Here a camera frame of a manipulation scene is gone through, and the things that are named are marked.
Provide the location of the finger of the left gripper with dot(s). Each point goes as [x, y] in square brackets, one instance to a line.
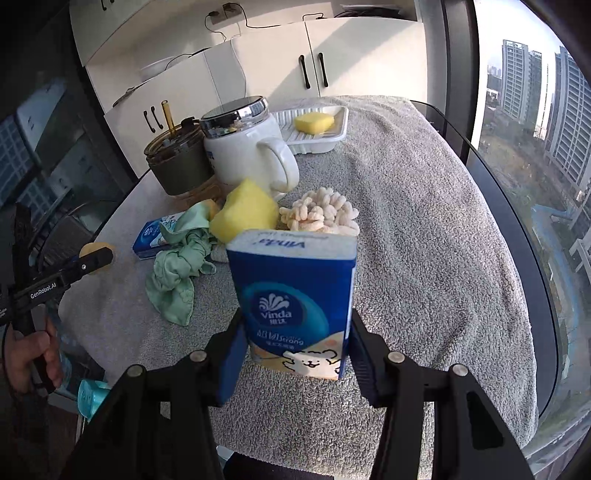
[74, 272]

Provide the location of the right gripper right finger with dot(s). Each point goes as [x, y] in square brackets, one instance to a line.
[392, 381]

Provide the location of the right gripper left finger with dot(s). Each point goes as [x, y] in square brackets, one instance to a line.
[202, 380]

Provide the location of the round yellow sponge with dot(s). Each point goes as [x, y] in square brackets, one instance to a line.
[96, 256]

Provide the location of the green silk cloth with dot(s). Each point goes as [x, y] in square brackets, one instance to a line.
[169, 286]

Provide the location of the blue Vinda tissue pack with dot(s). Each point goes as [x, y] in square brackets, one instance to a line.
[295, 290]

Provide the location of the cream chenille duster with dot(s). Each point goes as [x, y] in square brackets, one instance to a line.
[323, 211]

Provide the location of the person left hand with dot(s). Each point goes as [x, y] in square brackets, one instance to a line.
[20, 353]

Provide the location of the grey towel table cover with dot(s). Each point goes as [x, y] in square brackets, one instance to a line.
[434, 277]

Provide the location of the white knitted cloth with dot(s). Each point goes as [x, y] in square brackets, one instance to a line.
[219, 254]

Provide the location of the amber glass straw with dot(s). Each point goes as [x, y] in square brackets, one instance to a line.
[168, 118]

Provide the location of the yellow rectangular sponge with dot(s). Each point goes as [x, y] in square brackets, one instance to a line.
[246, 207]

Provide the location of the white bowl on counter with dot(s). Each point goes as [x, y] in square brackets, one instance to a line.
[155, 68]

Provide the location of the white ceramic mug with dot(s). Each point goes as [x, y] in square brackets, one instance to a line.
[257, 153]

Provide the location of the chrome mug lid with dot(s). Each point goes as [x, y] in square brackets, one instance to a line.
[234, 116]

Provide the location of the white plastic tray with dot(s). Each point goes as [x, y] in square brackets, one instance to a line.
[301, 143]

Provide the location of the white cabinet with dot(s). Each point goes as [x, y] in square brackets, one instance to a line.
[363, 56]

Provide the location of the wall power socket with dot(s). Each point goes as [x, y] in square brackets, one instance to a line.
[223, 13]

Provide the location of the black cabinet handle left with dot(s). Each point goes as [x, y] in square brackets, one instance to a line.
[304, 72]

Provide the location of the black cabinet handle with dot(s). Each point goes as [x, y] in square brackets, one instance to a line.
[321, 61]
[304, 72]

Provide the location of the black cabinet handle right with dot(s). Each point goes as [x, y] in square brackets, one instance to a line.
[321, 61]

